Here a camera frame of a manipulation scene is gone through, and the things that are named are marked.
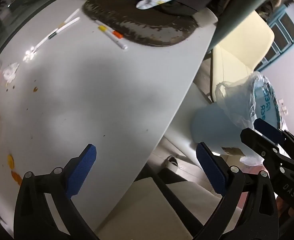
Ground short white pen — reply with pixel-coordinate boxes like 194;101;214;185
58;8;80;28

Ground cream chair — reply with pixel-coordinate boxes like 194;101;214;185
210;10;274;103

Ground clear plastic bin liner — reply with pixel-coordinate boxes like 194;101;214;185
215;71;282;167

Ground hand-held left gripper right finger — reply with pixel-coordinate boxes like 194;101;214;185
195;142;279;240

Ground white marker yellow orange bands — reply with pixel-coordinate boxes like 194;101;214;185
97;22;128;50

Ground long white pen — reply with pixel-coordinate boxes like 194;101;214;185
33;17;80;50

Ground dark tray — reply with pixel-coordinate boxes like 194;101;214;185
83;0;200;47

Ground beige chair seat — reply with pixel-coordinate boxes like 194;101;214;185
97;175;225;240

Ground teal window frame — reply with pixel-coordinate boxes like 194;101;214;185
257;2;294;73

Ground small crumpled white tissue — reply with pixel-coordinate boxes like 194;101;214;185
3;62;20;82

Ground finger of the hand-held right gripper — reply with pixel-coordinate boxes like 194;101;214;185
240;127;287;171
254;118;294;157

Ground light blue trash bin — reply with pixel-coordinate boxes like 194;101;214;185
190;74;282;167

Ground white wall socket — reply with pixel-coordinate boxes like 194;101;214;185
278;99;289;114

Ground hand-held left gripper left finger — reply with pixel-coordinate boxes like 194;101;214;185
13;144;100;240

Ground shoe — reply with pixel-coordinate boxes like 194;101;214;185
165;156;179;167

